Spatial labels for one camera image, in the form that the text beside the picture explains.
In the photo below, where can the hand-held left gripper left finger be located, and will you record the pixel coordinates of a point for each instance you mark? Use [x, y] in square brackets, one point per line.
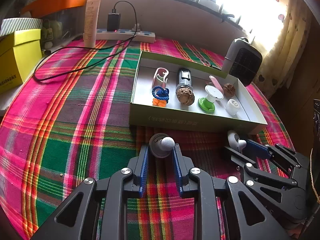
[144, 167]

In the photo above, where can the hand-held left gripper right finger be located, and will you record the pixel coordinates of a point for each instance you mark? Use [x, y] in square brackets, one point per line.
[178, 170]

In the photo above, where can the cream tube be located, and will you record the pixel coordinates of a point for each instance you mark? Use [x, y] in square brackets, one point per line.
[92, 22]

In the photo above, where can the small white round jar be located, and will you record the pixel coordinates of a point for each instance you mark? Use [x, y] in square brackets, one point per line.
[232, 106]

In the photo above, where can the heart print curtain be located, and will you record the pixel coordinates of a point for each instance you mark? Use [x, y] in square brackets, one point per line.
[287, 35]

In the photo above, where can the yellow box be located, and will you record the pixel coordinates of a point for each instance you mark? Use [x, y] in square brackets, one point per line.
[17, 62]

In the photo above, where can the black rectangular device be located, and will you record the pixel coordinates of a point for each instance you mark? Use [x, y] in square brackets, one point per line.
[183, 80]

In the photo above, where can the pink white carabiner clip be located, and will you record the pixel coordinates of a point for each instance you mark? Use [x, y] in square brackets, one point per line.
[165, 73]

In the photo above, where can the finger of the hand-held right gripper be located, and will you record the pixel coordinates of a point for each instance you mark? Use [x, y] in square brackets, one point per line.
[250, 172]
[258, 149]

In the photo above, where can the white side shelf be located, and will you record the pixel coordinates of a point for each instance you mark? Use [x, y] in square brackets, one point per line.
[7, 105]

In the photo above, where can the grey black space heater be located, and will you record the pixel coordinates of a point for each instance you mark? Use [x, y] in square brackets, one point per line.
[245, 62]

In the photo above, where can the white power strip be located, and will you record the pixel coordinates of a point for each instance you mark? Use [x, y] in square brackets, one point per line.
[140, 35]

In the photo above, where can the green white striped box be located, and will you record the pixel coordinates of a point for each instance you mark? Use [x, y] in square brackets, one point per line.
[20, 26]

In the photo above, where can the white round gadget grey patches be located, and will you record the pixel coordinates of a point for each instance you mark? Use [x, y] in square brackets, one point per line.
[233, 138]

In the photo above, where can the orange tray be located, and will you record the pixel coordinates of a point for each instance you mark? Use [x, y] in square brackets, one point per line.
[60, 1]

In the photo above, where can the grey holder with white ball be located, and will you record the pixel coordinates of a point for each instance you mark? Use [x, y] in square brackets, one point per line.
[156, 150]

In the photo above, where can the clear container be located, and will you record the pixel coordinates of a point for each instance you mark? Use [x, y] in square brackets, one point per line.
[65, 27]

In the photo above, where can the green spool white cap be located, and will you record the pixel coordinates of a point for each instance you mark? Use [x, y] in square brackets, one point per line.
[212, 93]

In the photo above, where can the green white cardboard box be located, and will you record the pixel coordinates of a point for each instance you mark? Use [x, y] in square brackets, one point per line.
[190, 123]

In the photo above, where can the brown walnut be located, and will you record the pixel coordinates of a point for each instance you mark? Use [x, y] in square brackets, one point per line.
[229, 89]
[185, 96]

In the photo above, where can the black charger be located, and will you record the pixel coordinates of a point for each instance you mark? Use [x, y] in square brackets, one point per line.
[113, 22]

